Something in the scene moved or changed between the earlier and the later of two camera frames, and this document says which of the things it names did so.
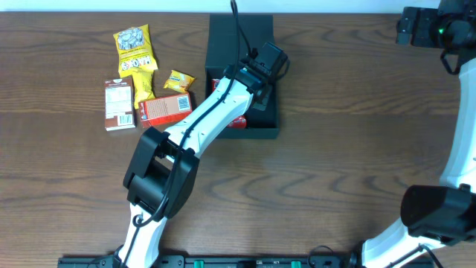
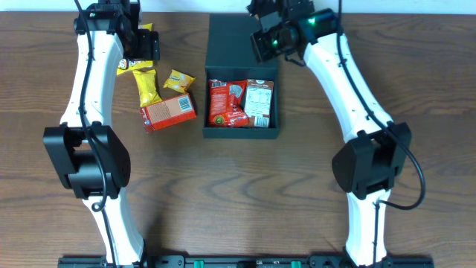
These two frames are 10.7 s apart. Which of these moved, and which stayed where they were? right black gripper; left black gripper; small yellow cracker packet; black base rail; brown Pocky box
Moved: right black gripper; left black gripper; brown Pocky box
Stayed: black base rail; small yellow cracker packet
